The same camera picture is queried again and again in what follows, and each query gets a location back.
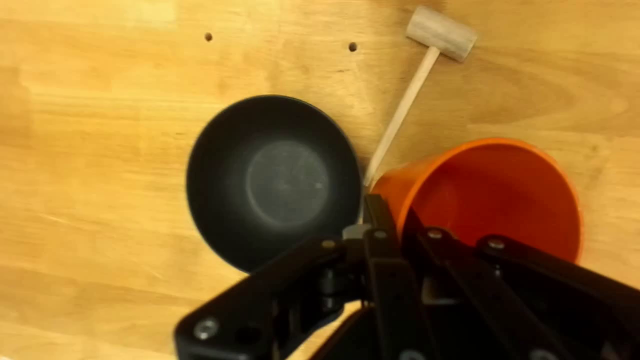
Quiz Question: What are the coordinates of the orange plastic cup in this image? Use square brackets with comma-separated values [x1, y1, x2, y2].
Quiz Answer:
[367, 137, 584, 265]

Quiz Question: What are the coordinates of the small wooden mallet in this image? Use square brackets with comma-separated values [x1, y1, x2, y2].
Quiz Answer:
[359, 5, 479, 190]

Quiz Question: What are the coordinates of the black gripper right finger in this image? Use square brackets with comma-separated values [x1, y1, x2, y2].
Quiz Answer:
[401, 210, 640, 360]

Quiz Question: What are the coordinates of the black bowl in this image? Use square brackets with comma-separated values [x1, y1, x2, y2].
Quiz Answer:
[184, 95, 363, 275]

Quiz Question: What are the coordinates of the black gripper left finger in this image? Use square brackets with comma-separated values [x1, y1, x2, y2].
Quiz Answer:
[174, 193, 432, 360]

